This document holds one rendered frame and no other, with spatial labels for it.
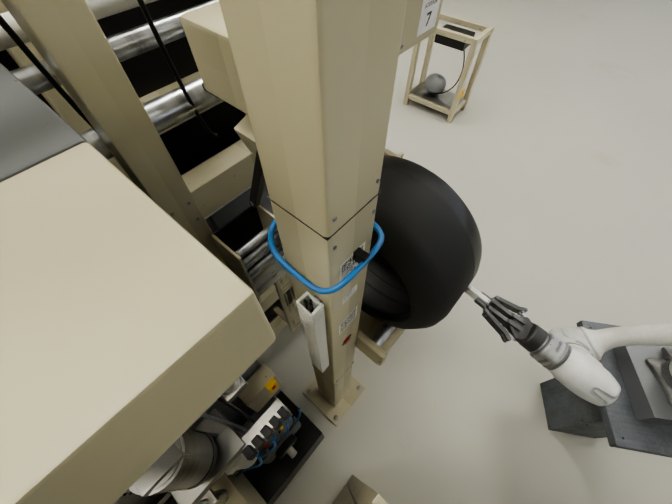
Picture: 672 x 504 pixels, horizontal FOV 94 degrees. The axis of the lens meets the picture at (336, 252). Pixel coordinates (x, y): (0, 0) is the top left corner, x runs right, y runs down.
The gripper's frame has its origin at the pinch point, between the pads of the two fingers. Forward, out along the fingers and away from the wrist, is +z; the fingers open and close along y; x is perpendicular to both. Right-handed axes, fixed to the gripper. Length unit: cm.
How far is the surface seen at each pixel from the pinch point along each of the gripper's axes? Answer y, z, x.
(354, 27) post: 35, 34, -70
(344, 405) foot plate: 35, 3, 118
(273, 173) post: 39, 41, -50
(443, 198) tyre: -2.3, 24.3, -22.2
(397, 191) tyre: 5.3, 34.0, -22.9
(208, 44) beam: 25, 73, -48
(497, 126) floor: -277, 53, 126
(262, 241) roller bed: 29, 63, 9
